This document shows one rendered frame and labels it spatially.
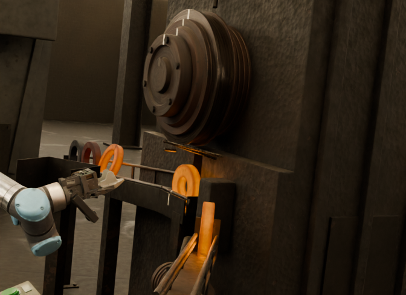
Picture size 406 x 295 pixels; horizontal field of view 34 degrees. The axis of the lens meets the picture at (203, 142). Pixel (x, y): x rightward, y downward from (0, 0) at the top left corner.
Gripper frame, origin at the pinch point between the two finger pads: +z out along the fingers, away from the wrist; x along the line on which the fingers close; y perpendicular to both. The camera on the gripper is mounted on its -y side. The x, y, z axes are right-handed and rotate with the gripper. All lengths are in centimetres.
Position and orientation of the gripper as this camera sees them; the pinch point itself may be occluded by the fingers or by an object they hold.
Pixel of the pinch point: (120, 182)
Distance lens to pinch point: 222.0
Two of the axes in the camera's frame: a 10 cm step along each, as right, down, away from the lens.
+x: -5.0, -1.4, 8.6
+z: 8.5, -2.7, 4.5
